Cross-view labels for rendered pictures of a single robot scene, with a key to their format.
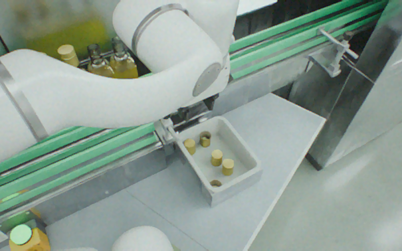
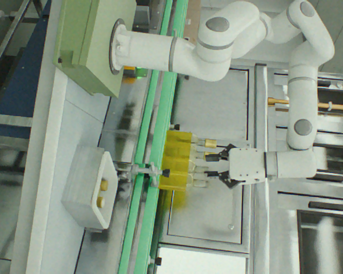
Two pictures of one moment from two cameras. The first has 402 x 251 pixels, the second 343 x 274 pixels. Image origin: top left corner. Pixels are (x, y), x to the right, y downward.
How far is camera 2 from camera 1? 103 cm
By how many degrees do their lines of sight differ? 69
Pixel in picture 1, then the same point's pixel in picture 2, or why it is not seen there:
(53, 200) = (142, 88)
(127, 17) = not seen: hidden behind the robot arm
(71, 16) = (210, 181)
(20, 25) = not seen: hidden behind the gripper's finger
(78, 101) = (311, 90)
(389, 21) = not seen: outside the picture
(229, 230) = (68, 133)
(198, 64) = (315, 123)
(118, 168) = (135, 128)
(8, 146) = (305, 70)
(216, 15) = (310, 153)
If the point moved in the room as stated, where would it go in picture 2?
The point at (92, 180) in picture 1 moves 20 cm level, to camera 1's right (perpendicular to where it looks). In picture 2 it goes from (139, 111) to (126, 138)
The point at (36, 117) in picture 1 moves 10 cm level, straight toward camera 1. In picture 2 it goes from (310, 80) to (322, 61)
